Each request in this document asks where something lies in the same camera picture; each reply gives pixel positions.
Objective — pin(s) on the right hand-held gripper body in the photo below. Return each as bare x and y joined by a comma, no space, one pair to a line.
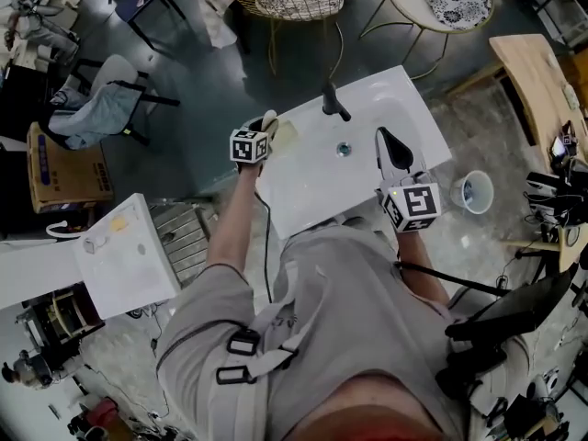
415,205

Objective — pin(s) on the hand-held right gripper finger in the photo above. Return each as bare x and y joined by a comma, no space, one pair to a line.
417,166
385,163

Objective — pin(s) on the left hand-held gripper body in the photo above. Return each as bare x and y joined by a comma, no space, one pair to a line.
248,147

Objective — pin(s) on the person's right forearm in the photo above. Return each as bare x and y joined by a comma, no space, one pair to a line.
415,246

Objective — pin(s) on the person's left forearm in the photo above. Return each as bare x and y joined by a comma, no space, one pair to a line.
229,232

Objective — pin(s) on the round basin drain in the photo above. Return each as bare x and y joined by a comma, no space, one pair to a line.
344,149

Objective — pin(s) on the black basin faucet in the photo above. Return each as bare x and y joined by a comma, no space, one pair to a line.
330,101

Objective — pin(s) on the white plastic waste bin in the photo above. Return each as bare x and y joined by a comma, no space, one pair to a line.
482,200

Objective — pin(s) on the white washbasin with black faucet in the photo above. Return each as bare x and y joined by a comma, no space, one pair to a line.
317,191

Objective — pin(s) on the grey metal slatted rack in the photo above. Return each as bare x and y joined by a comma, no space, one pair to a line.
181,237

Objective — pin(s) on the person's grey clothing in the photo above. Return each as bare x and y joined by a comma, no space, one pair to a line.
340,310

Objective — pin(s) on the black chair backrest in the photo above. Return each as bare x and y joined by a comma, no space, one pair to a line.
519,306

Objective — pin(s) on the small device with screen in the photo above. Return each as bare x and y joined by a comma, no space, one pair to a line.
560,145

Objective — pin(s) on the pile of black headsets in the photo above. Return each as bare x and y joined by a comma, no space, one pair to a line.
560,200

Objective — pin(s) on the light wooden table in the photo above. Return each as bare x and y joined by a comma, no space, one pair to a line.
528,62

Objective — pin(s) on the blue-grey cloth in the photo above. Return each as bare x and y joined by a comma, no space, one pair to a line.
98,113

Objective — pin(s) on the black waist pouch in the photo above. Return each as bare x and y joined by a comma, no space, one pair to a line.
471,370

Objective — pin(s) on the brown cardboard box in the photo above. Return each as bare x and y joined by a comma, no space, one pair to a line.
69,177

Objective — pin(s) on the black plastic buckle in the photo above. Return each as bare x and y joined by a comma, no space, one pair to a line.
236,375
243,342

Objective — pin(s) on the white curved faucet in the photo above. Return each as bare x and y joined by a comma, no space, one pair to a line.
59,235

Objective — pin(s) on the white pouch with black clip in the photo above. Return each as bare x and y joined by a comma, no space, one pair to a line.
484,402

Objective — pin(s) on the person's chin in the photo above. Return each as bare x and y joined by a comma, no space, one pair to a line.
367,423

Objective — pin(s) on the white flat panel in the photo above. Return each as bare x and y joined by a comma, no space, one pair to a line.
37,274

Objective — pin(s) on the red container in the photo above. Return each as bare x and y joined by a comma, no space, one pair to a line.
105,414

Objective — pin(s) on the black frame chair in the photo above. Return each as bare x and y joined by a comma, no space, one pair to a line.
115,69

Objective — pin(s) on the wooden frame rack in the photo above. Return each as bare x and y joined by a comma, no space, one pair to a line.
59,315

